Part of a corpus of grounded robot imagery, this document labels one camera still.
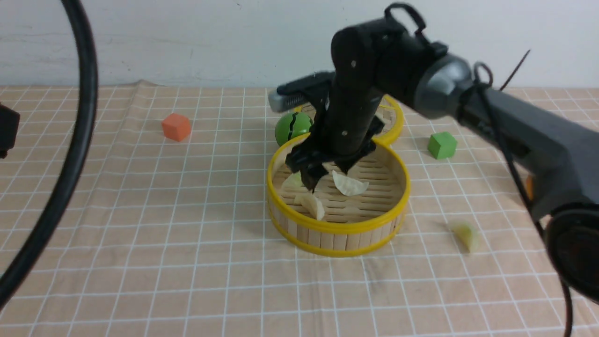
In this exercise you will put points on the bamboo steamer lid yellow rim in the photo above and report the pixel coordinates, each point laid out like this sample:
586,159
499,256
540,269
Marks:
388,111

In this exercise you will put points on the orange yellow pear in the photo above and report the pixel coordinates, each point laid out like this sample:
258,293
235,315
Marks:
529,187

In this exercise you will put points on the beige checked tablecloth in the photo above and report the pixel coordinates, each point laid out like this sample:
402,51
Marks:
174,239

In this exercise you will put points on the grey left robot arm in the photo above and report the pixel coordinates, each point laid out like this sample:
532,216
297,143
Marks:
9,124

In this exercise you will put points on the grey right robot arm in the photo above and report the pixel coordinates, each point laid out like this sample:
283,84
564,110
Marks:
553,161

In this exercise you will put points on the bamboo steamer tray yellow rim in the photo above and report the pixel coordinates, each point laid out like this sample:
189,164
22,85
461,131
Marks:
351,226

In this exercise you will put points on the green dumpling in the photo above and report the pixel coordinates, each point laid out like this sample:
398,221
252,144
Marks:
467,234
293,181

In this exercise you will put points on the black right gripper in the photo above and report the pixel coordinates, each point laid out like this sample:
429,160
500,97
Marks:
371,59

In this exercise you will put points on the orange foam cube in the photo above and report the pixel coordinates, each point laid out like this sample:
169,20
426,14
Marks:
176,127

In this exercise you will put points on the green foam cube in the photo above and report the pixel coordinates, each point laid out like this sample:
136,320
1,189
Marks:
442,145

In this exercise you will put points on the white dumpling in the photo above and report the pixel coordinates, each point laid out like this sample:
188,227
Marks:
314,206
348,186

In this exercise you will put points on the green watermelon ball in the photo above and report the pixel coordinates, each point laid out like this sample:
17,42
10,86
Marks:
292,125

